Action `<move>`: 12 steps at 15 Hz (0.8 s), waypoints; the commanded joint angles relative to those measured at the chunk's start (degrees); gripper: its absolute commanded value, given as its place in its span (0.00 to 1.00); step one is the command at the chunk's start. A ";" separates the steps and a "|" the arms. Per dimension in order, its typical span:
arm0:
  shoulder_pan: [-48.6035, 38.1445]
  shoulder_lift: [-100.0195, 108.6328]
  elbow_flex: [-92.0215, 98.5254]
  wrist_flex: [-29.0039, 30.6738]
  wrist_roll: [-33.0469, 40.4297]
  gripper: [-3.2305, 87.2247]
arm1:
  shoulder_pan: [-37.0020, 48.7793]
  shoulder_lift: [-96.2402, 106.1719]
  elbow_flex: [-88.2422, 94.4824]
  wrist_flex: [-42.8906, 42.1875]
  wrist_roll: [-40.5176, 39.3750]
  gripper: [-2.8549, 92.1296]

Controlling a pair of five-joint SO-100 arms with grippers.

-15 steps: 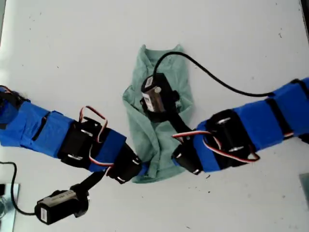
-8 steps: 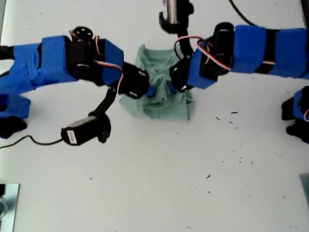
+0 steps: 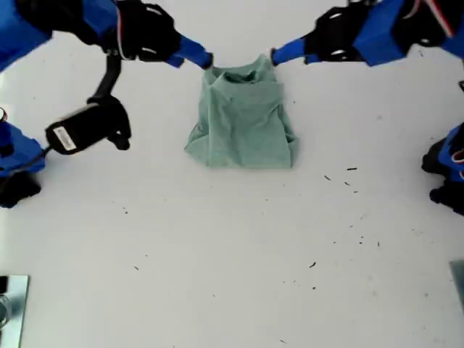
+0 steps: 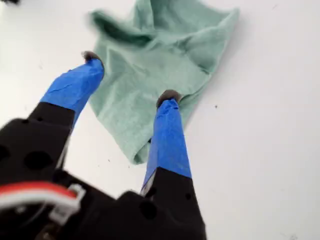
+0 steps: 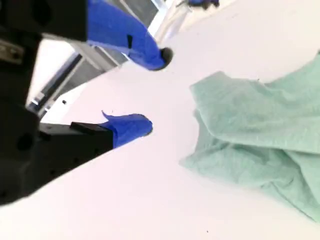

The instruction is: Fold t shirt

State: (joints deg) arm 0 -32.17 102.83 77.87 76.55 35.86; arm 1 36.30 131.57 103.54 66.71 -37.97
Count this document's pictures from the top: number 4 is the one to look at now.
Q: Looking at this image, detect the green t-shirt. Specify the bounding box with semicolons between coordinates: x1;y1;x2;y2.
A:
88;0;240;166

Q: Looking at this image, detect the gripper red white wire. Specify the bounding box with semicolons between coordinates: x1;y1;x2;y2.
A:
0;181;86;223

